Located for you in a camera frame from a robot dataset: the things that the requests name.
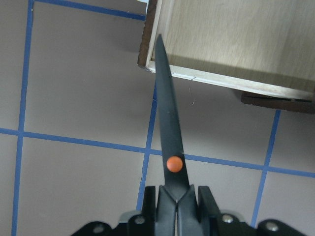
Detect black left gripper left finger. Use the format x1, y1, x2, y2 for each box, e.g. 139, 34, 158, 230
141, 186, 156, 236

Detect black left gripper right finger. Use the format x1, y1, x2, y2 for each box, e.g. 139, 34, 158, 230
198, 186, 221, 236

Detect orange handled grey scissors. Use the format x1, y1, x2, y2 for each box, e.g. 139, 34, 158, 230
155, 35, 210, 236

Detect light wooden drawer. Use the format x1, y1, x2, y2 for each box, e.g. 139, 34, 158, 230
138, 0, 315, 100

